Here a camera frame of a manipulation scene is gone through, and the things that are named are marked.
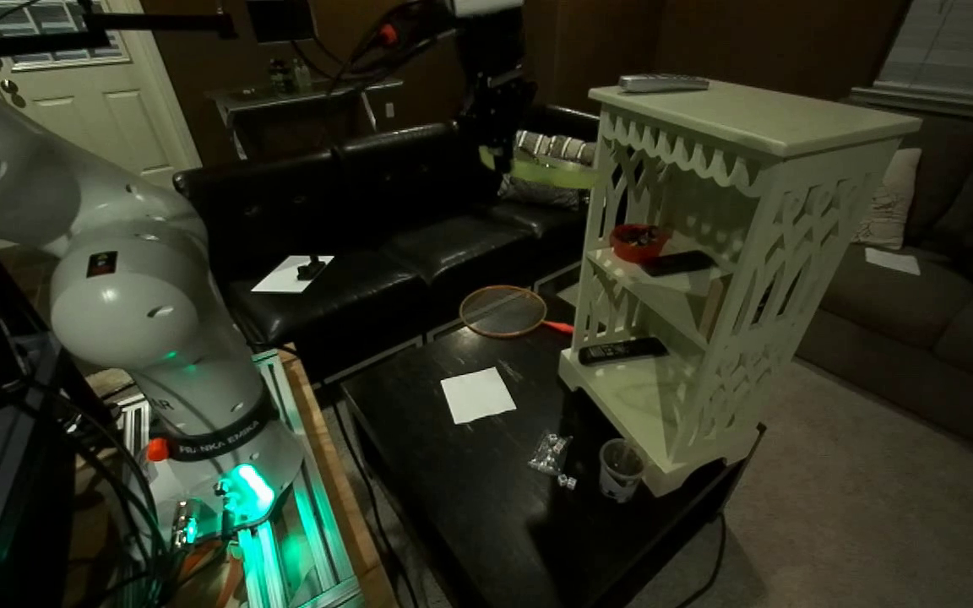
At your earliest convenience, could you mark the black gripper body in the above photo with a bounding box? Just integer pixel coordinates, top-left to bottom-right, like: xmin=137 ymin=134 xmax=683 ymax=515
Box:
xmin=458 ymin=69 xmax=535 ymax=155

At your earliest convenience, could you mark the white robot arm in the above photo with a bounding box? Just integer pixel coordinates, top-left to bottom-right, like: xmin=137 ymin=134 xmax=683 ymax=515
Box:
xmin=0 ymin=101 xmax=305 ymax=527

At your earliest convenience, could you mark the grey remote on shelf top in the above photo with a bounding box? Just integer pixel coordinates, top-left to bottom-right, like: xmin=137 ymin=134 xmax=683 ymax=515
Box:
xmin=618 ymin=76 xmax=710 ymax=94

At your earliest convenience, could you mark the red bowl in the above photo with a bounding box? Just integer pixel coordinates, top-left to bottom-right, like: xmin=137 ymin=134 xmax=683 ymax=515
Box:
xmin=611 ymin=222 xmax=673 ymax=264

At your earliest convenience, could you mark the black remote on middle shelf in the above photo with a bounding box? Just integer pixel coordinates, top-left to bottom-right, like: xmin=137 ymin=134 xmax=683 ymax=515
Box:
xmin=642 ymin=249 xmax=716 ymax=276

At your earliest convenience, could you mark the black remote on shelf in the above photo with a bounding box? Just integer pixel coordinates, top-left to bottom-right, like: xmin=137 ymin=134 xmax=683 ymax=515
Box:
xmin=578 ymin=338 xmax=668 ymax=365
xmin=642 ymin=249 xmax=716 ymax=276

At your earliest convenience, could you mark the white wooden shelf unit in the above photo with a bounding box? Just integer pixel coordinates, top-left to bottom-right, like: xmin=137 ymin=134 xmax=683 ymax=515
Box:
xmin=558 ymin=80 xmax=919 ymax=495

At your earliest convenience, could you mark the black remote on bottom shelf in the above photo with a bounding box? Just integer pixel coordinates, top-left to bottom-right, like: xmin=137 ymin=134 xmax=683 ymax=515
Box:
xmin=578 ymin=338 xmax=668 ymax=365

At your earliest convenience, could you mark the patterned cushion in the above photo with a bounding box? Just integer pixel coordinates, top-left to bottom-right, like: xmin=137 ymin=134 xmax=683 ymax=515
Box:
xmin=512 ymin=128 xmax=594 ymax=189

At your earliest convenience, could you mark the black leather couch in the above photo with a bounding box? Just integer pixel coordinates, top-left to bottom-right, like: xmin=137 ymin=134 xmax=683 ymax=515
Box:
xmin=177 ymin=123 xmax=585 ymax=382

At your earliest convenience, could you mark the white paper on couch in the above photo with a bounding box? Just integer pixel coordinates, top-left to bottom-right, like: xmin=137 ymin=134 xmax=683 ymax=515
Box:
xmin=253 ymin=255 xmax=335 ymax=295

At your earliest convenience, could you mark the white paper on table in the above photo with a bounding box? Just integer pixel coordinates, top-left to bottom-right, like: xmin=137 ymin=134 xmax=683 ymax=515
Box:
xmin=441 ymin=367 xmax=516 ymax=426

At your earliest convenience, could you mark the small plastic packet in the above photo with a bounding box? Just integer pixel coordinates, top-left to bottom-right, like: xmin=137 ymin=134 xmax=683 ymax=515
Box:
xmin=528 ymin=434 xmax=578 ymax=489

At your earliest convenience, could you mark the black coffee table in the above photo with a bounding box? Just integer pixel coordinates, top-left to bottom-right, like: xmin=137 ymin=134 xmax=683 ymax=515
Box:
xmin=343 ymin=329 xmax=744 ymax=608

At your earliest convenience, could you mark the small dark cup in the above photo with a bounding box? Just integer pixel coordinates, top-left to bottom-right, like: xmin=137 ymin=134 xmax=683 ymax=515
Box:
xmin=597 ymin=438 xmax=646 ymax=502

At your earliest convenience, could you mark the white paper on sofa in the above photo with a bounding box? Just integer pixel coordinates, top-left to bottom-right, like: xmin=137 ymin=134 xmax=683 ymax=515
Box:
xmin=862 ymin=248 xmax=922 ymax=276

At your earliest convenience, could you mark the brown fabric sofa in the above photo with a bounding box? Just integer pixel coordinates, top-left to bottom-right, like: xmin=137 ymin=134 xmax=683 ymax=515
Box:
xmin=802 ymin=117 xmax=973 ymax=447

